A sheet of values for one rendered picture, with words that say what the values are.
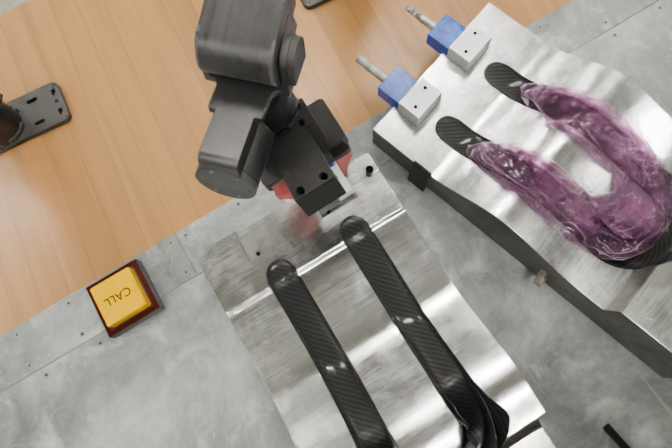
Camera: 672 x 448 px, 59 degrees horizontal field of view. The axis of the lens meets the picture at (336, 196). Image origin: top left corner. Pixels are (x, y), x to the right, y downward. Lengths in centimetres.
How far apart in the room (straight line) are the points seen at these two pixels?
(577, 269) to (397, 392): 27
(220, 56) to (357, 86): 45
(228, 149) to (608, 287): 51
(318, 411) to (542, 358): 31
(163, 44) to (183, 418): 56
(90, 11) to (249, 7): 61
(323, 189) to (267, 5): 17
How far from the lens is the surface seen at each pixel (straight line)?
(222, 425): 86
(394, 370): 73
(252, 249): 79
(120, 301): 86
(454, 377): 72
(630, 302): 79
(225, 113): 53
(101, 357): 91
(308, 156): 56
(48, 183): 99
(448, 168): 82
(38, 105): 103
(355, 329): 75
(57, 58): 107
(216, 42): 50
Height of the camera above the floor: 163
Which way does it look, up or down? 75 degrees down
